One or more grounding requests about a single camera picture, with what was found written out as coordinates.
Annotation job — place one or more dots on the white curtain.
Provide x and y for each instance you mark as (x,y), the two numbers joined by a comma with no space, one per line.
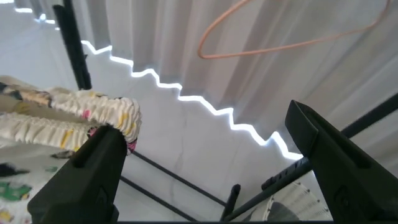
(186,37)

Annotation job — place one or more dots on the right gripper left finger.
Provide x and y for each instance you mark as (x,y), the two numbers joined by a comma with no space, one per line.
(84,186)

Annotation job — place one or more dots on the black clothes rack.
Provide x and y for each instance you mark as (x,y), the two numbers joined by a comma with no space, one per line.
(74,46)

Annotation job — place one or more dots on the cream printed garment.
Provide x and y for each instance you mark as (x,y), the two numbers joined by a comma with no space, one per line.
(37,130)

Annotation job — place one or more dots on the white laundry basket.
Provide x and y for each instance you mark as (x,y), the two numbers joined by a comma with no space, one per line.
(304,199)

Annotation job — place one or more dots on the pink clothes hanger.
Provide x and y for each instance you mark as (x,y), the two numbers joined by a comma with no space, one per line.
(280,47)

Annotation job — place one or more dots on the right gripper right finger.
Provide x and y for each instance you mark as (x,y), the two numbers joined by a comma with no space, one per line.
(351,180)

